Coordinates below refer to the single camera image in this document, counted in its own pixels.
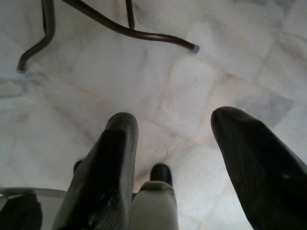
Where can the brown metal chair frame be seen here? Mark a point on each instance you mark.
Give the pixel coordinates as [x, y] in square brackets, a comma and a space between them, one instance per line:
[144, 35]

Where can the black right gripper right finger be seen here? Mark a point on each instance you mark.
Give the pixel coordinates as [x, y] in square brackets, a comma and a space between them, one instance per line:
[259, 172]

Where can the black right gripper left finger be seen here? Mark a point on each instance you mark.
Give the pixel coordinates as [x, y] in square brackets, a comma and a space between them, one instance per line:
[105, 172]

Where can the white robot right leg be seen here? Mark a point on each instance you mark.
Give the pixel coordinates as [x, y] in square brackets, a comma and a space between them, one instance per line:
[153, 206]

